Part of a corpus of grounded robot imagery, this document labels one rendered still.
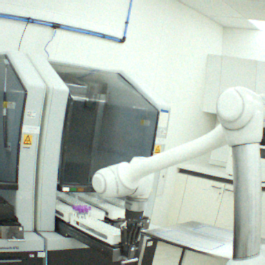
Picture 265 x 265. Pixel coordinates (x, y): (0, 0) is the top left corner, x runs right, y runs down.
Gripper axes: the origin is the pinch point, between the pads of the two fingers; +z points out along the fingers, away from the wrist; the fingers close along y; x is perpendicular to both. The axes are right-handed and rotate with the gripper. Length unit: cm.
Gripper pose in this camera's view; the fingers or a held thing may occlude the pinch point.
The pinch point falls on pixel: (127, 250)
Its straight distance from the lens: 166.1
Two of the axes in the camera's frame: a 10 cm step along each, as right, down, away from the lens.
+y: -6.9, -0.7, -7.2
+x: 7.1, 1.4, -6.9
